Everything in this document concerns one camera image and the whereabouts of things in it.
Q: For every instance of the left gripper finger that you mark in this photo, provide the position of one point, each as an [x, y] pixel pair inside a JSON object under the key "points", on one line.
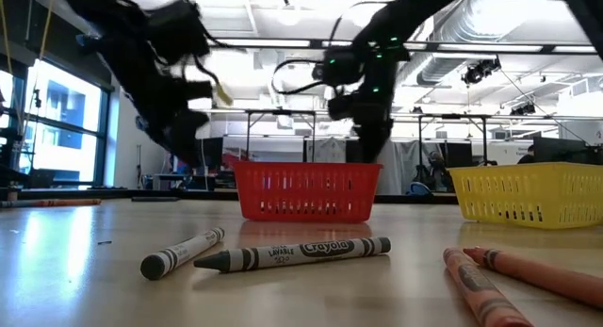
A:
{"points": [[184, 152]]}

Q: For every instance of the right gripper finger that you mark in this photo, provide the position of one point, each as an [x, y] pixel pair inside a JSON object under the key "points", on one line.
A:
{"points": [[374, 141]]}

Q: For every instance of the black crayon white wrapper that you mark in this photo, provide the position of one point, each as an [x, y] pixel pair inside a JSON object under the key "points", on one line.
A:
{"points": [[179, 254], [292, 254]]}

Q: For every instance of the orange crayon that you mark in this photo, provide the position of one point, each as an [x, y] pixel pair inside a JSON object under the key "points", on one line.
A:
{"points": [[66, 202]]}

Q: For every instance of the red-orange crayon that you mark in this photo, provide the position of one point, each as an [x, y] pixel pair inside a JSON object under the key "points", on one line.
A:
{"points": [[480, 294], [542, 275]]}

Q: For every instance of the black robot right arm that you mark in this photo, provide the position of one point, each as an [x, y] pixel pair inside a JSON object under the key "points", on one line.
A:
{"points": [[400, 21]]}

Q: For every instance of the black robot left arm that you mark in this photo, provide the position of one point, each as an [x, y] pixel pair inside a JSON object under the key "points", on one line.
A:
{"points": [[132, 58]]}

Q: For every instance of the black monitor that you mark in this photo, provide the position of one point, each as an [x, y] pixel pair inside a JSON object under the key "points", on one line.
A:
{"points": [[560, 150], [214, 152]]}

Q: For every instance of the blue chair seat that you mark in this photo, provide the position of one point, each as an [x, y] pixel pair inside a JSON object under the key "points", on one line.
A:
{"points": [[419, 189]]}

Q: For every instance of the red plastic basket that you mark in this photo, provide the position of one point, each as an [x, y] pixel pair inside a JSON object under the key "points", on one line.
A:
{"points": [[306, 216]]}

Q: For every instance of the black ceiling spotlight cluster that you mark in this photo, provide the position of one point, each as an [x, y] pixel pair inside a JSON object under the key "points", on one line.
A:
{"points": [[478, 72]]}

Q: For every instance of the large window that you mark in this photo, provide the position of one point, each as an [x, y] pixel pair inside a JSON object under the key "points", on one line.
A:
{"points": [[66, 105]]}

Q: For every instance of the long ceiling light bar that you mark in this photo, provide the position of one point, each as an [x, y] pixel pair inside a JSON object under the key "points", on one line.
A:
{"points": [[264, 43]]}

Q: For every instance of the yellow plastic basket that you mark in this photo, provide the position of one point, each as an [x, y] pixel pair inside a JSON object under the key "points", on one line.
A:
{"points": [[518, 168]]}

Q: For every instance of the small cup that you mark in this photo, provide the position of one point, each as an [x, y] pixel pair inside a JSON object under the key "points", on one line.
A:
{"points": [[12, 194]]}

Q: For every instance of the black aluminium table frame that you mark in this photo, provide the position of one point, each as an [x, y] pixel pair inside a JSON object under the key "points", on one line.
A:
{"points": [[212, 195]]}

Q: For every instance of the black metal rack frame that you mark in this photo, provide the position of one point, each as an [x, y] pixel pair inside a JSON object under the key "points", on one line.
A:
{"points": [[280, 112], [461, 116]]}

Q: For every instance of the silver ventilation duct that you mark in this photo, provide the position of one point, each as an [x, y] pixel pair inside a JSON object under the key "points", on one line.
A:
{"points": [[452, 58]]}

